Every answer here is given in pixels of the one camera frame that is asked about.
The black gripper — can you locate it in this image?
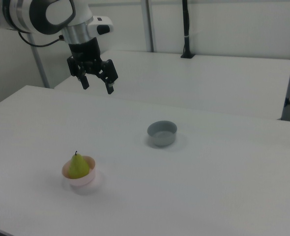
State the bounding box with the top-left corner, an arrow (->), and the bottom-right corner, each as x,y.
66,36 -> 118,95

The yellow-green pear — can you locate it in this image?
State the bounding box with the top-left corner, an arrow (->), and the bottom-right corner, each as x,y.
68,150 -> 90,179

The grey plastic bowl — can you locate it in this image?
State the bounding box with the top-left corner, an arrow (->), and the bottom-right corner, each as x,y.
146,120 -> 178,148

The pink plastic bowl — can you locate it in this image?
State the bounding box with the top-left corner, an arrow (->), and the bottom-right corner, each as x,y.
61,155 -> 96,188

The white side table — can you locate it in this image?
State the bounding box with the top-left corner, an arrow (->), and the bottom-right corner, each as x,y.
54,50 -> 290,120

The grey metal partition post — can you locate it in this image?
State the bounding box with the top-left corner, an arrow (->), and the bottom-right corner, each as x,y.
30,33 -> 50,89
141,0 -> 156,53

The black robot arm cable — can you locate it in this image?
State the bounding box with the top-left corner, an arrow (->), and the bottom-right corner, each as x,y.
17,31 -> 65,48

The black camera stand pole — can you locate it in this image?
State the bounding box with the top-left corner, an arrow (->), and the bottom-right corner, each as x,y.
180,0 -> 196,59

